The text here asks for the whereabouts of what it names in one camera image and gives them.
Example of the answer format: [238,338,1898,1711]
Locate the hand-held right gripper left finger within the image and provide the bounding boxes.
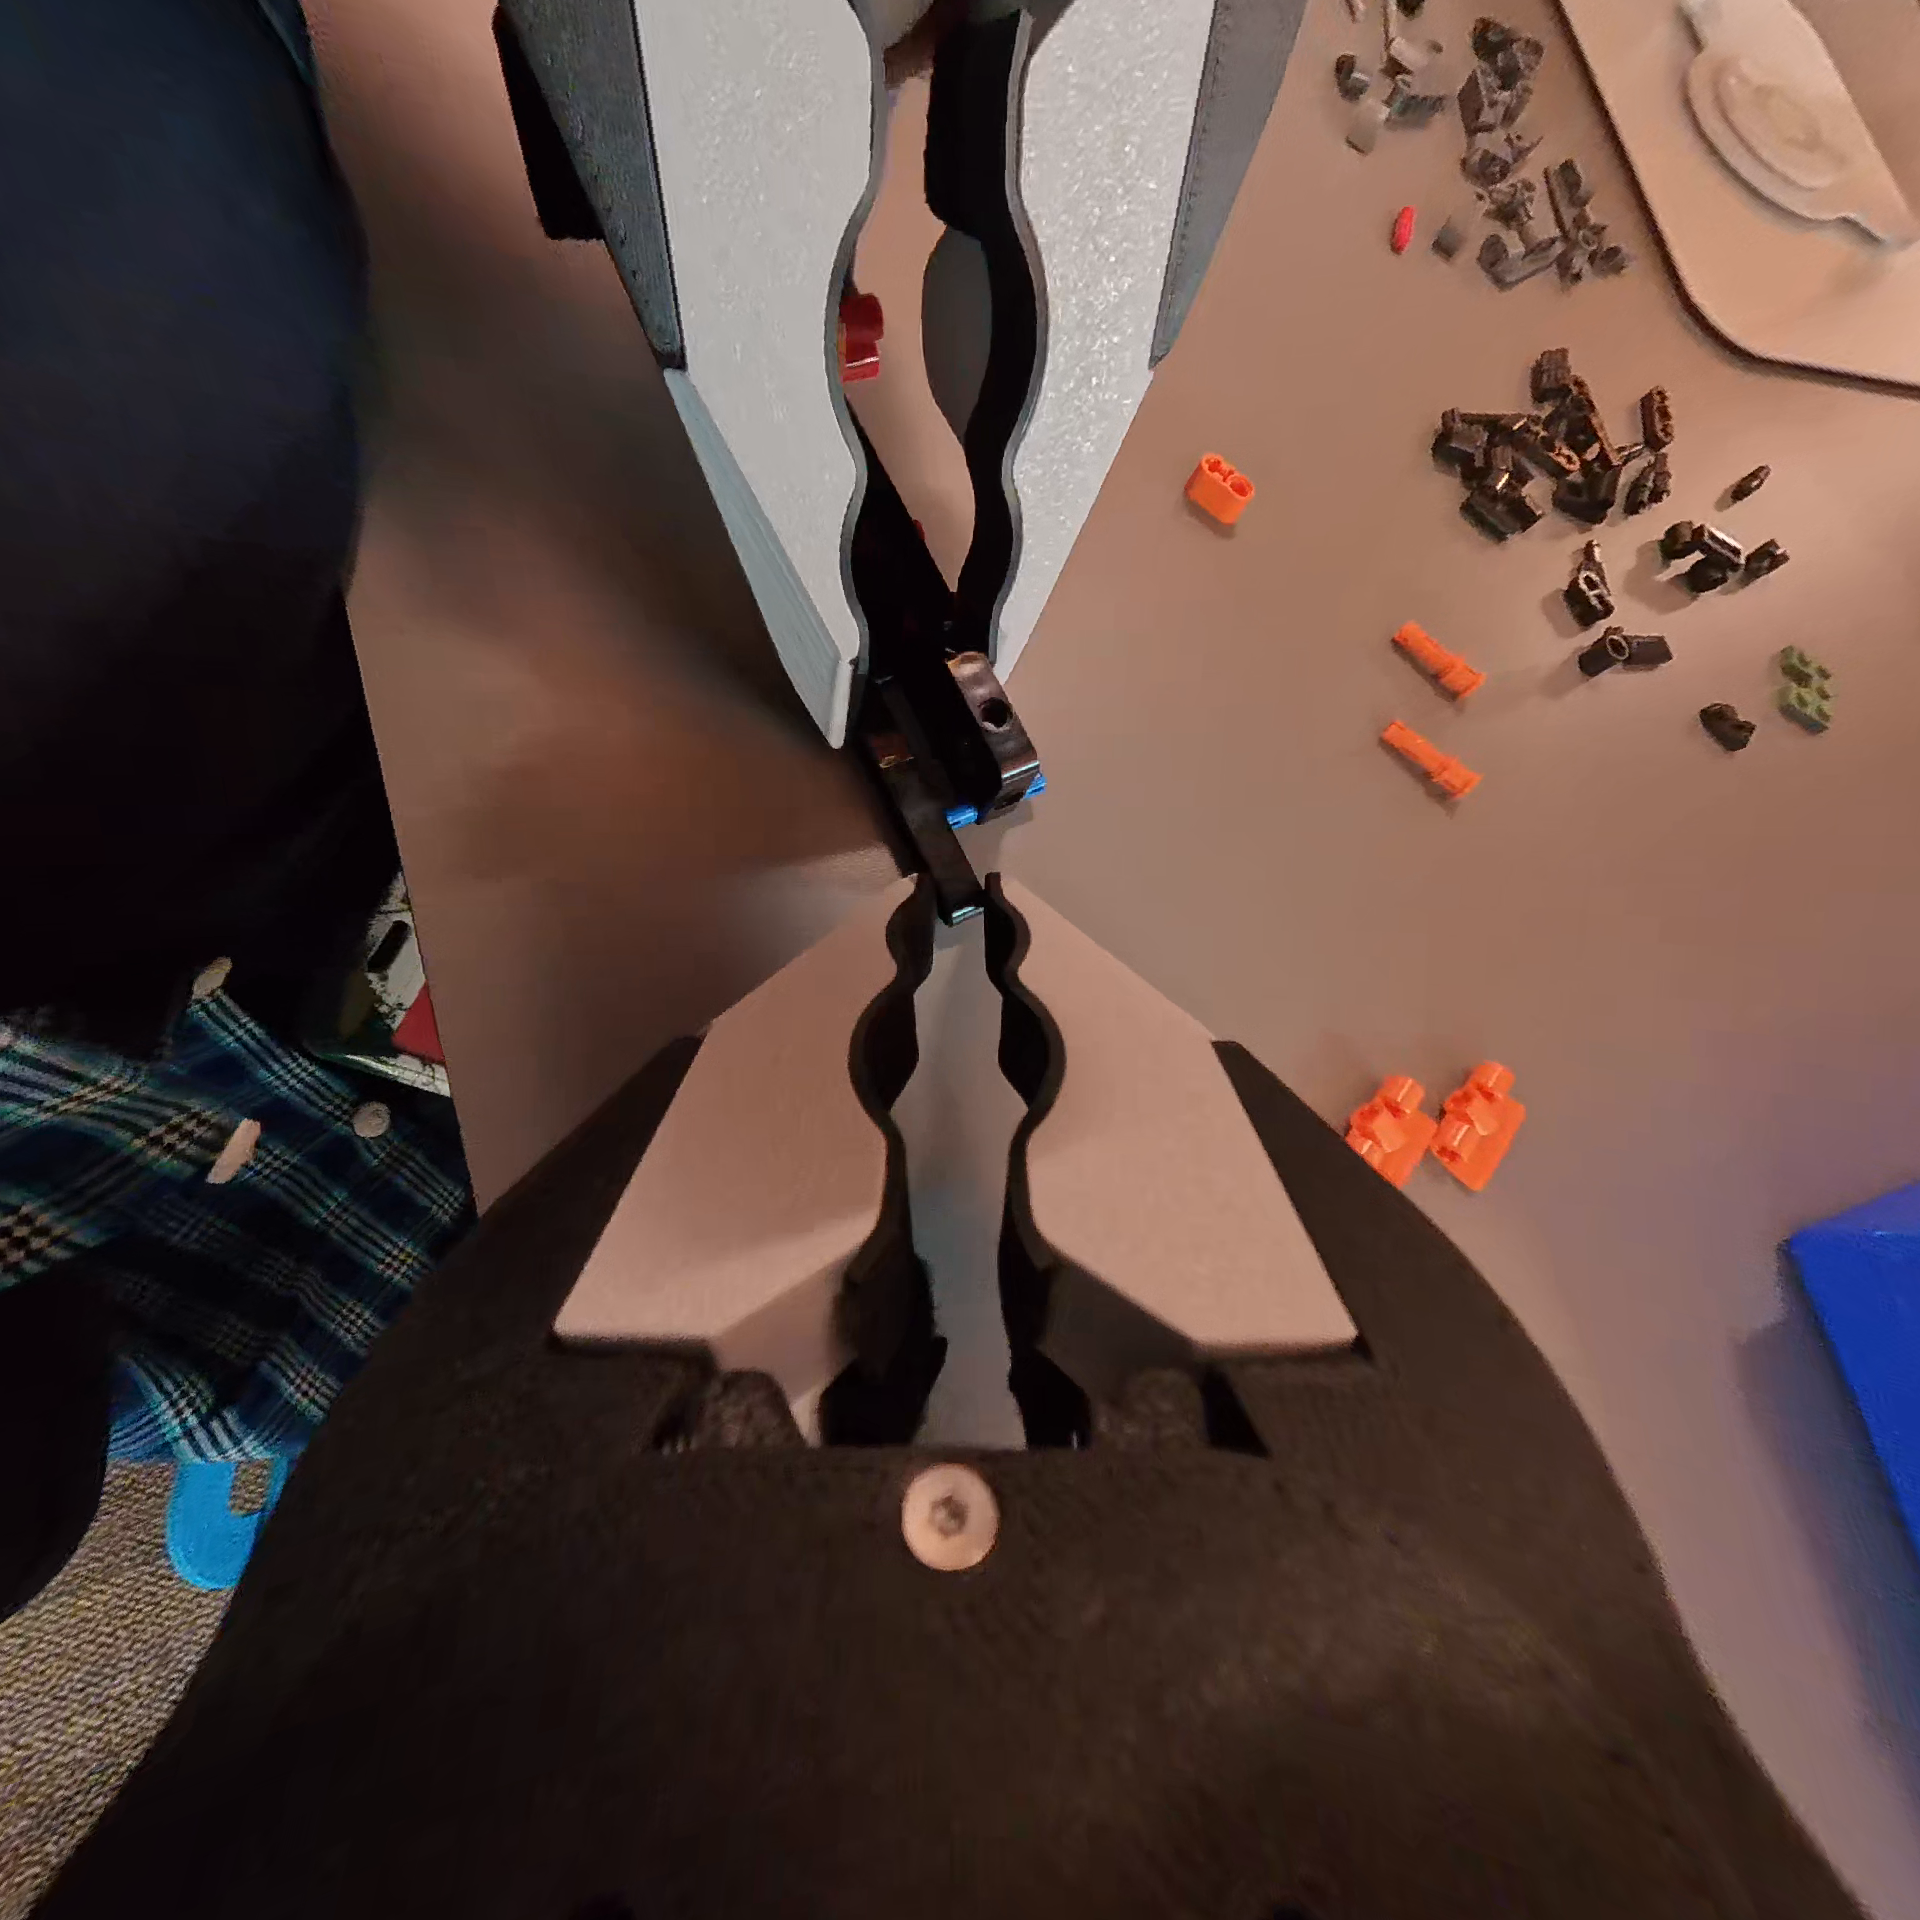
[551,884,922,1404]

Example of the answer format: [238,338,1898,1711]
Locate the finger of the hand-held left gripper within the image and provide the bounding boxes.
[971,0,1221,688]
[633,0,892,752]

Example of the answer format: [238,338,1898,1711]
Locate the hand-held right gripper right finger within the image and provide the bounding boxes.
[979,875,1363,1364]

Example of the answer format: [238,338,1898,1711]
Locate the short black lego beam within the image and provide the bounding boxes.
[876,675,986,927]

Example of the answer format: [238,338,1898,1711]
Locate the orange lego pin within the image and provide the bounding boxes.
[1388,619,1485,699]
[1379,719,1483,801]

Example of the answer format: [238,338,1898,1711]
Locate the long black lego beam assembly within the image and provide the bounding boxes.
[838,292,1049,831]

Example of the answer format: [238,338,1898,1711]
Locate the orange lego T connector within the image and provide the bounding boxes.
[1343,1075,1445,1185]
[1428,1059,1526,1194]

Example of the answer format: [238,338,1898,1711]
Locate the pile of grey lego pieces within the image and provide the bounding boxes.
[1331,0,1638,292]

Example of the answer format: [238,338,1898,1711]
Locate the pile of black lego pieces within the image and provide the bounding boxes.
[1428,349,1793,752]

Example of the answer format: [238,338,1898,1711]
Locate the printed booklet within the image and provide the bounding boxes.
[352,868,451,1082]

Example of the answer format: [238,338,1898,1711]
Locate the blue plaid shirt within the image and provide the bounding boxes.
[0,959,481,1472]

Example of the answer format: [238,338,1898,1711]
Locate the light blue plastic object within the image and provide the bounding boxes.
[165,1447,295,1592]

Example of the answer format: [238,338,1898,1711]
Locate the white monitor stand base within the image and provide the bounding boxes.
[1551,0,1920,394]

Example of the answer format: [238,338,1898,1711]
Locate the blue plastic bin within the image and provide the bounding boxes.
[1783,1185,1920,1601]

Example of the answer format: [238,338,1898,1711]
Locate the black chair armrest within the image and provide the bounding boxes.
[0,1261,115,1624]

